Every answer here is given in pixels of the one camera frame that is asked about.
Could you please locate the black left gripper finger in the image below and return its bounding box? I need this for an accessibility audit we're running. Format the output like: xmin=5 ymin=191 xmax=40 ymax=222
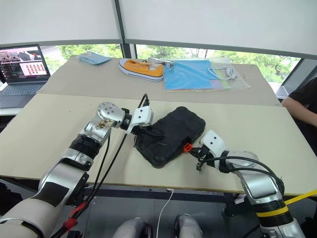
xmin=145 ymin=125 xmax=162 ymax=134
xmin=146 ymin=130 xmax=166 ymax=138

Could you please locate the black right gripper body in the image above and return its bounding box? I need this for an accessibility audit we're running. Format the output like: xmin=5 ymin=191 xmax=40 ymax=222
xmin=198 ymin=146 xmax=215 ymax=165

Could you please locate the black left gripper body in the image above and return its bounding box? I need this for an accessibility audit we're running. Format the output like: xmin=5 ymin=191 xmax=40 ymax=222
xmin=133 ymin=124 xmax=150 ymax=137

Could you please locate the black plastic tool case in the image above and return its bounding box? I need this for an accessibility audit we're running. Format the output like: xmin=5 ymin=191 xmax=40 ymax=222
xmin=133 ymin=106 xmax=207 ymax=169

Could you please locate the yellow canvas sneaker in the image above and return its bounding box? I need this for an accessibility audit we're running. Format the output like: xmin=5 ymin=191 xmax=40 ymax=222
xmin=118 ymin=58 xmax=165 ymax=83

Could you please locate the grey rounded shape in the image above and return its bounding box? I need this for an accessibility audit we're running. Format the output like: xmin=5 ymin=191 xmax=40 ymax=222
xmin=112 ymin=217 xmax=153 ymax=238
xmin=174 ymin=213 xmax=204 ymax=238

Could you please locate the blue plastic document folder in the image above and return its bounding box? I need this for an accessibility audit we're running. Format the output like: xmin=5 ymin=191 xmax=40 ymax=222
xmin=163 ymin=59 xmax=227 ymax=93

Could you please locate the crumpled clear plastic wrap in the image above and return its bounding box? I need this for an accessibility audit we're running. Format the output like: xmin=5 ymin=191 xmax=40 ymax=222
xmin=147 ymin=57 xmax=175 ymax=70

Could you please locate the clear plastic zip bag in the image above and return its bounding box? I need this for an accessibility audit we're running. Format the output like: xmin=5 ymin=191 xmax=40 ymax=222
xmin=209 ymin=57 xmax=251 ymax=91

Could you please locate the light blue cloth pack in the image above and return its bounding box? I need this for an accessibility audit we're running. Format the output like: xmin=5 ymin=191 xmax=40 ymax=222
xmin=78 ymin=51 xmax=113 ymax=66

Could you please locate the person in black shirt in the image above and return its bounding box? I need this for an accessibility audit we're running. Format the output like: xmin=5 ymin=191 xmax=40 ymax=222
xmin=282 ymin=76 xmax=317 ymax=157

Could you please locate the white roller blind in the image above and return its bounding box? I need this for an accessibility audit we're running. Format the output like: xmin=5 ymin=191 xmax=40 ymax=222
xmin=118 ymin=0 xmax=317 ymax=60
xmin=0 ymin=0 xmax=124 ymax=48

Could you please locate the grey open laptop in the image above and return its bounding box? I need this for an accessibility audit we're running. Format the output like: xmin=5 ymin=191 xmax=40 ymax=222
xmin=0 ymin=44 xmax=52 ymax=110

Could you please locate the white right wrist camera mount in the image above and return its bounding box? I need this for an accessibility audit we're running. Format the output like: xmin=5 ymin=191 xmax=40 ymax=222
xmin=200 ymin=130 xmax=230 ymax=156

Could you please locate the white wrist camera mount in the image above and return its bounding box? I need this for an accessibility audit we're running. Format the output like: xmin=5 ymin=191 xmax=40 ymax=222
xmin=200 ymin=130 xmax=230 ymax=156
xmin=126 ymin=105 xmax=155 ymax=135

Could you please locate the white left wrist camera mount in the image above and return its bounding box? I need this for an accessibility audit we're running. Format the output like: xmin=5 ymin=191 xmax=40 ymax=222
xmin=126 ymin=105 xmax=155 ymax=135

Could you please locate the black metal table frame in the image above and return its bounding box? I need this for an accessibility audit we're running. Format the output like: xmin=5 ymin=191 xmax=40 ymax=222
xmin=0 ymin=177 xmax=317 ymax=219

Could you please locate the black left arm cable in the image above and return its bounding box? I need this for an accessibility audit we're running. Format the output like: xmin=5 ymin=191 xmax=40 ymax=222
xmin=49 ymin=93 xmax=151 ymax=238

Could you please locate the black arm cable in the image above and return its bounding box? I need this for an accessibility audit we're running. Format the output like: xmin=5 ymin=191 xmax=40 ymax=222
xmin=49 ymin=93 xmax=151 ymax=238
xmin=204 ymin=156 xmax=286 ymax=196

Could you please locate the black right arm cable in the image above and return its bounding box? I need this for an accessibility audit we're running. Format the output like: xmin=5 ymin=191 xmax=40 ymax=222
xmin=204 ymin=156 xmax=286 ymax=196

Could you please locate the white cable under table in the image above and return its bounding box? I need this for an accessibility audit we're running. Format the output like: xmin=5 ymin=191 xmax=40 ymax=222
xmin=157 ymin=188 xmax=175 ymax=238

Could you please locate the dark window frame post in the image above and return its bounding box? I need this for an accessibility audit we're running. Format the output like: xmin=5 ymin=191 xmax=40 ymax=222
xmin=113 ymin=0 xmax=138 ymax=60

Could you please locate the coiled white cable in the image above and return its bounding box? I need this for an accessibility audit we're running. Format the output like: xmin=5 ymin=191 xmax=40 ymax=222
xmin=208 ymin=65 xmax=239 ymax=81

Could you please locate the yellow strap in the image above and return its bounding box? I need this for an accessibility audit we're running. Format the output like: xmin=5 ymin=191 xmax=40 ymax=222
xmin=284 ymin=189 xmax=317 ymax=206

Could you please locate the red cable tie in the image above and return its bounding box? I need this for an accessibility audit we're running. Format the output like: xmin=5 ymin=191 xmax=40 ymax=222
xmin=61 ymin=202 xmax=88 ymax=230

